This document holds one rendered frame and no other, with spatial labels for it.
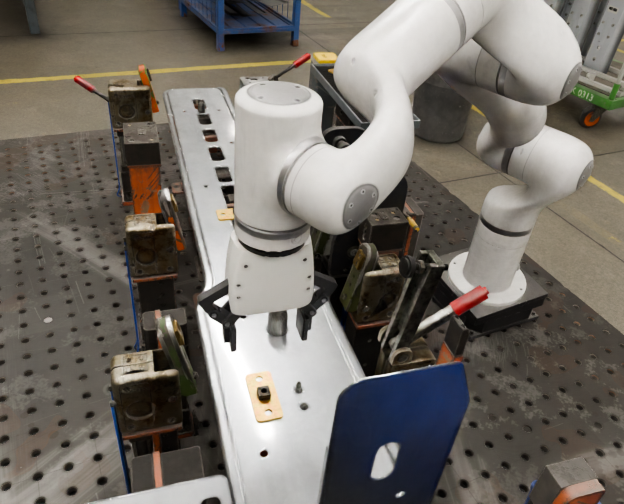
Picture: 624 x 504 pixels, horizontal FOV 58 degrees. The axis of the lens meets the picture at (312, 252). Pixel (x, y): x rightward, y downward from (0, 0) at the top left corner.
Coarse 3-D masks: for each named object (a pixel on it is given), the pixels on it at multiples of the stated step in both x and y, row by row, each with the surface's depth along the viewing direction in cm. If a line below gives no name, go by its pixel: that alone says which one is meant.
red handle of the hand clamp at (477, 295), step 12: (480, 288) 79; (456, 300) 79; (468, 300) 79; (480, 300) 79; (444, 312) 80; (456, 312) 79; (420, 324) 80; (432, 324) 79; (396, 336) 81; (420, 336) 80
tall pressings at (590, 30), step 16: (544, 0) 478; (560, 0) 469; (576, 0) 455; (592, 0) 445; (608, 0) 456; (560, 16) 495; (576, 16) 458; (592, 16) 453; (608, 16) 435; (576, 32) 460; (592, 32) 472; (608, 32) 438; (592, 48) 451; (608, 48) 441; (592, 64) 454; (608, 64) 449
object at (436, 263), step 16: (432, 256) 73; (400, 272) 72; (416, 272) 73; (432, 272) 71; (416, 288) 76; (432, 288) 73; (400, 304) 78; (416, 304) 74; (400, 320) 79; (416, 320) 76; (384, 336) 82; (400, 336) 77
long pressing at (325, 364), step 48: (192, 96) 163; (192, 144) 139; (192, 192) 121; (240, 336) 88; (288, 336) 89; (336, 336) 90; (240, 384) 80; (288, 384) 81; (336, 384) 82; (240, 432) 74; (288, 432) 75; (240, 480) 69; (288, 480) 69
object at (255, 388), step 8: (248, 376) 81; (256, 376) 82; (264, 376) 82; (248, 384) 80; (256, 384) 80; (264, 384) 80; (272, 384) 81; (256, 392) 79; (264, 392) 79; (272, 392) 79; (256, 400) 78; (264, 400) 78; (272, 400) 78; (256, 408) 77; (264, 408) 77; (272, 408) 77; (280, 408) 77; (256, 416) 76; (264, 416) 76; (272, 416) 76; (280, 416) 76
